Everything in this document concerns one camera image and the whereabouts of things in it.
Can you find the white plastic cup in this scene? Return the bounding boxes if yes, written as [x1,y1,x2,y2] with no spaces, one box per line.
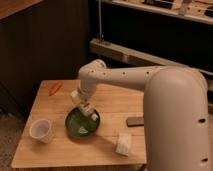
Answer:
[29,119,54,144]

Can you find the dark wooden cabinet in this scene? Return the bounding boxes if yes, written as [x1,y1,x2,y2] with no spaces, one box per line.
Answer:
[0,0,89,116]

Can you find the white plastic bottle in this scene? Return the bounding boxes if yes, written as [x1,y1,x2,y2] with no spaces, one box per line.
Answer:
[79,103,98,121]

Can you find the wooden side table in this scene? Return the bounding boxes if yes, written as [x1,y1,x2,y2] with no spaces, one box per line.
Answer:
[12,80,146,169]

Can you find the green ceramic bowl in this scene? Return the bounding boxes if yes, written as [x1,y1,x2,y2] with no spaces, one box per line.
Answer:
[65,107,100,138]

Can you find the white sponge block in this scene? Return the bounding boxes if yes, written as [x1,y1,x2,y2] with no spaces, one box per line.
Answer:
[116,133,132,156]

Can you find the dark grey rectangular block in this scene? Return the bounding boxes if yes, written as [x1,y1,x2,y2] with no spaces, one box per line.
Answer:
[126,117,144,127]

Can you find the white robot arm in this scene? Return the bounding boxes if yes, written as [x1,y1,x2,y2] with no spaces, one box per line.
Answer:
[71,59,213,171]

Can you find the metal shelf rack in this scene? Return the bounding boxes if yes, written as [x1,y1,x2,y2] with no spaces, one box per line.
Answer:
[90,0,213,79]

